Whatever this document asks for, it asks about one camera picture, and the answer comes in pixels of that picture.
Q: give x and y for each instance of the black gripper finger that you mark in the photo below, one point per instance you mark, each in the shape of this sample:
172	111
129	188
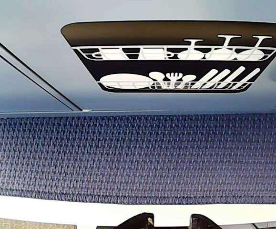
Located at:
142	221
204	223

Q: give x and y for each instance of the dish rack print dishwasher door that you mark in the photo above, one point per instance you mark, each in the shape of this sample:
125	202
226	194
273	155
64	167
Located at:
176	12

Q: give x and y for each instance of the blue woven mat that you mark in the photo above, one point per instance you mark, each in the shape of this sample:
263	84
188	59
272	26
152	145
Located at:
137	157

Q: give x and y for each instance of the blue toy kitchen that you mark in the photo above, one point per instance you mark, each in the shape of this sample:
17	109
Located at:
33	72

